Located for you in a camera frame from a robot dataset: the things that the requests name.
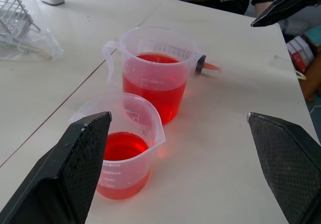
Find stack of books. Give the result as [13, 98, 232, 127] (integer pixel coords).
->
[285, 34, 317, 74]

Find wooden sticks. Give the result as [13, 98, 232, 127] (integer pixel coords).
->
[17, 44, 53, 60]

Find small beaker red liquid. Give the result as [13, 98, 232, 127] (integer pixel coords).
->
[68, 92, 167, 201]

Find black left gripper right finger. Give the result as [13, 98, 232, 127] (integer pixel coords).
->
[246, 111, 321, 224]

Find clear syringe with orange tip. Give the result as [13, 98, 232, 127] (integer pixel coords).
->
[150, 42, 222, 75]

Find clear plastic bag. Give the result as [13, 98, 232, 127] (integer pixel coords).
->
[0, 25, 64, 63]

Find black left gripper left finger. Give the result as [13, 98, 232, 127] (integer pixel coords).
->
[0, 111, 112, 224]

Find large beaker red liquid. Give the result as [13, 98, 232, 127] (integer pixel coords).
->
[102, 26, 205, 126]

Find metal wire rack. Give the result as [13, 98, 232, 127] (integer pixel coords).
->
[0, 0, 42, 43]

